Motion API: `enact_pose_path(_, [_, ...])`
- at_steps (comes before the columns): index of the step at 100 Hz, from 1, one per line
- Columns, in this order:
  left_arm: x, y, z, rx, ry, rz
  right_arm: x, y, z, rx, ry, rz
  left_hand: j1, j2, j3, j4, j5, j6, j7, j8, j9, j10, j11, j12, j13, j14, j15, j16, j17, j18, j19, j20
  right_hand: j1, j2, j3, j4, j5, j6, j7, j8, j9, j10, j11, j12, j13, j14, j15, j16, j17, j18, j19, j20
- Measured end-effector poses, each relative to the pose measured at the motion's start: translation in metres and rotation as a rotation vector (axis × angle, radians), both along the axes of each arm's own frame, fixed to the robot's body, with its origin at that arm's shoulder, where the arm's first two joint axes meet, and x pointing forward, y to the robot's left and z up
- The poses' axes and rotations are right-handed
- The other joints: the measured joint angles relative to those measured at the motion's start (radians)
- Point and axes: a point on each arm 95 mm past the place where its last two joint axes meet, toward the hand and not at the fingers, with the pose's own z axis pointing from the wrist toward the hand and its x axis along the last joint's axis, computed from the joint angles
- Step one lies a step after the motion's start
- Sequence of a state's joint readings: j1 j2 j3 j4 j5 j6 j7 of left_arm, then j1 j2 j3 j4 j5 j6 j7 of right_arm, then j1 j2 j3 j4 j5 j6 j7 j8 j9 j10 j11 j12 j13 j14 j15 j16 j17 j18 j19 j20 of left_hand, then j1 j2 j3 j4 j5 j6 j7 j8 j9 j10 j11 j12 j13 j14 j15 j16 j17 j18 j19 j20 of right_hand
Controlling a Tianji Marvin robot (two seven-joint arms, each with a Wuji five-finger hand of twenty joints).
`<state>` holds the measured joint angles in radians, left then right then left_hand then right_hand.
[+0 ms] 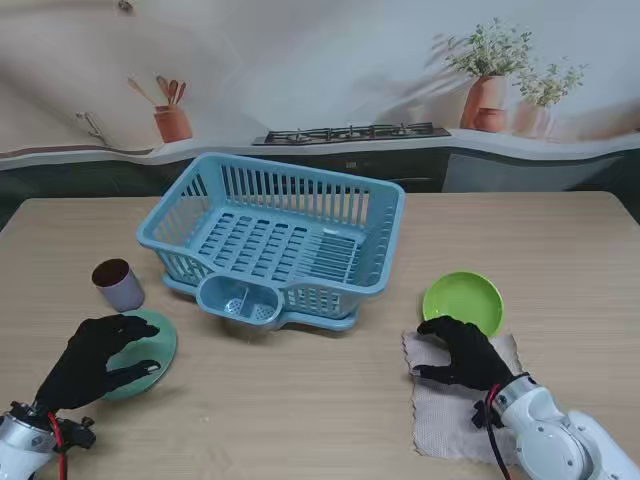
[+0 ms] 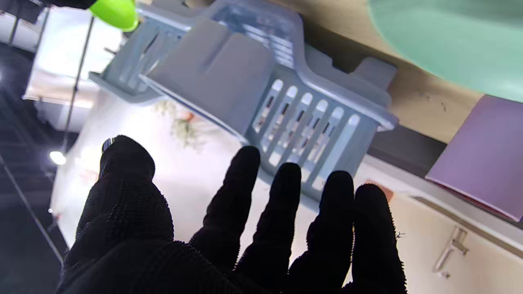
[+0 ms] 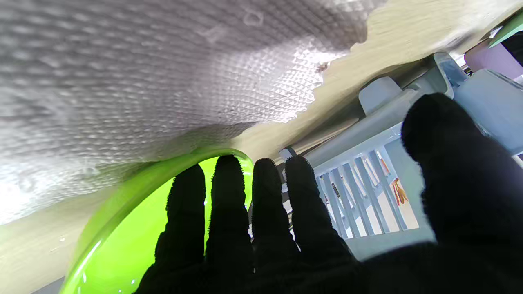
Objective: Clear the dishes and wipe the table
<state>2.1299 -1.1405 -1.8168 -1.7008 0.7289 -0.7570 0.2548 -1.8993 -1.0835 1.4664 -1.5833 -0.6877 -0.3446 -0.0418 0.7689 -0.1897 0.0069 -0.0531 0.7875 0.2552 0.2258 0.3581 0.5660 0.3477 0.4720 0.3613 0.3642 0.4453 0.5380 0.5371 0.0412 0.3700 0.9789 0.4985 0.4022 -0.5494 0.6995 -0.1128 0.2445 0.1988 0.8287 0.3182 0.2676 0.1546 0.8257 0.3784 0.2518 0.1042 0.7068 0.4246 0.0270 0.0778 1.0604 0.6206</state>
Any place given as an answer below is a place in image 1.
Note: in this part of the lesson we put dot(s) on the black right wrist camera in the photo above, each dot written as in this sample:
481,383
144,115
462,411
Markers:
481,415

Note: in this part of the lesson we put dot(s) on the blue plastic dish rack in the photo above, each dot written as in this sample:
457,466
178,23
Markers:
280,240

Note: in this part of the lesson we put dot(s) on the purple plastic cup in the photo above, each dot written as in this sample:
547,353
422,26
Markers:
120,292

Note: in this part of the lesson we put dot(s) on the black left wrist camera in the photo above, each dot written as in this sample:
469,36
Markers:
77,434

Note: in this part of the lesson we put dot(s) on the pale green plate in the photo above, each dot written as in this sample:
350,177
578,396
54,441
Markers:
160,350

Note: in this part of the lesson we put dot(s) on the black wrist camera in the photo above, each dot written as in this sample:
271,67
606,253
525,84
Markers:
481,415
77,434

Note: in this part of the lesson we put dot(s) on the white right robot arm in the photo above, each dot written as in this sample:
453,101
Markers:
560,435

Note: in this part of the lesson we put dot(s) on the printed kitchen backdrop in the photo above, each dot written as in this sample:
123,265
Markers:
320,75

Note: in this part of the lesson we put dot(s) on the lime green bowl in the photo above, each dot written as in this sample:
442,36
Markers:
465,300

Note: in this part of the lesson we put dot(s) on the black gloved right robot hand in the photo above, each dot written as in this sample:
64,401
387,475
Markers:
475,365

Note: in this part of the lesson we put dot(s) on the beige wiping cloth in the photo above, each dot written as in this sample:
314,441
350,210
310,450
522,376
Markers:
445,420

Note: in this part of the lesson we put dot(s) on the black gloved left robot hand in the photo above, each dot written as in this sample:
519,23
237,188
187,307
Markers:
80,365

